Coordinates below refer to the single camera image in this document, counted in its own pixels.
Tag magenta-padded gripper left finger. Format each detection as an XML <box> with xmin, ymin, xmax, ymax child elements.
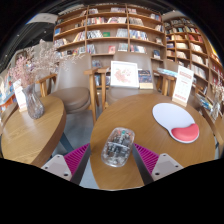
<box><xmin>40</xmin><ymin>143</ymin><xmax>92</xmax><ymax>186</ymax></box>

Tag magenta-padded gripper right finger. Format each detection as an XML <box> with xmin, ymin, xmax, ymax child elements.
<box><xmin>131</xmin><ymin>143</ymin><xmax>185</xmax><ymax>186</ymax></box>

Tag transparent computer mouse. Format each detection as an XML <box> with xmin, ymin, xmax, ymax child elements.
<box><xmin>100</xmin><ymin>126</ymin><xmax>136</xmax><ymax>168</ymax></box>

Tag white mouse pad red rest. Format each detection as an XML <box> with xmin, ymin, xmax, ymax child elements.
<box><xmin>152</xmin><ymin>102</ymin><xmax>201</xmax><ymax>145</ymax></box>

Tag round wooden side table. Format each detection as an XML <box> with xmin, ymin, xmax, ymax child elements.
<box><xmin>0</xmin><ymin>101</ymin><xmax>19</xmax><ymax>129</ymax></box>
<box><xmin>199</xmin><ymin>106</ymin><xmax>224</xmax><ymax>158</ymax></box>
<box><xmin>0</xmin><ymin>95</ymin><xmax>67</xmax><ymax>168</ymax></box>

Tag glass vase pink dried flowers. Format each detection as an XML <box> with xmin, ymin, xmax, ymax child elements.
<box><xmin>8</xmin><ymin>39</ymin><xmax>84</xmax><ymax>120</ymax></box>

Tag stack of magazines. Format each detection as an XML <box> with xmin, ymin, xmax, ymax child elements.
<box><xmin>194</xmin><ymin>93</ymin><xmax>214</xmax><ymax>113</ymax></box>

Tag dark cover book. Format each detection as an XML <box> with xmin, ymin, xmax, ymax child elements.
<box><xmin>137</xmin><ymin>69</ymin><xmax>154</xmax><ymax>90</ymax></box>

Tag small white table sign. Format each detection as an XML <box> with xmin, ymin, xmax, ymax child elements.
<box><xmin>12</xmin><ymin>79</ymin><xmax>28</xmax><ymax>113</ymax></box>

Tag white sign card wooden base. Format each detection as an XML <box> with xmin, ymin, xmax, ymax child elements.
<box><xmin>171</xmin><ymin>65</ymin><xmax>195</xmax><ymax>108</ymax></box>

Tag glass vase pale dried flowers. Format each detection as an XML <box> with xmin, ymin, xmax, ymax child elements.
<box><xmin>209</xmin><ymin>79</ymin><xmax>224</xmax><ymax>122</ymax></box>

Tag white framed floral picture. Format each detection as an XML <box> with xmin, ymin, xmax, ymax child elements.
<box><xmin>109</xmin><ymin>60</ymin><xmax>140</xmax><ymax>89</ymax></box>

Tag blue magazine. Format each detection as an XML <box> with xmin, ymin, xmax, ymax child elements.
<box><xmin>156</xmin><ymin>67</ymin><xmax>179</xmax><ymax>78</ymax></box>

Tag tall wooden bookshelf unit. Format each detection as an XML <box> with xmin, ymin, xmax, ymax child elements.
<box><xmin>163</xmin><ymin>16</ymin><xmax>224</xmax><ymax>103</ymax></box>

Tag wide wooden bookshelf unit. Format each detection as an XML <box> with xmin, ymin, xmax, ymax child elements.
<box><xmin>52</xmin><ymin>3</ymin><xmax>167</xmax><ymax>88</ymax></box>

